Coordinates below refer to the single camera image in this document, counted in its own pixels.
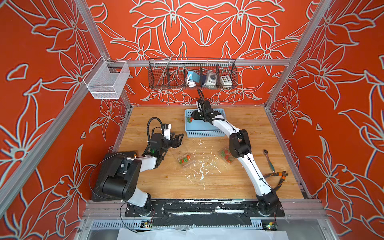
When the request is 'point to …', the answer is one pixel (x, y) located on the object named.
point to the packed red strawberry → (226, 157)
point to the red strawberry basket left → (189, 119)
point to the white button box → (225, 80)
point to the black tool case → (117, 176)
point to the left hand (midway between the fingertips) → (179, 133)
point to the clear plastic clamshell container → (225, 154)
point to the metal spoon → (265, 151)
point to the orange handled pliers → (283, 174)
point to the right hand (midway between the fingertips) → (190, 113)
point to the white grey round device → (211, 79)
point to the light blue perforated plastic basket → (195, 128)
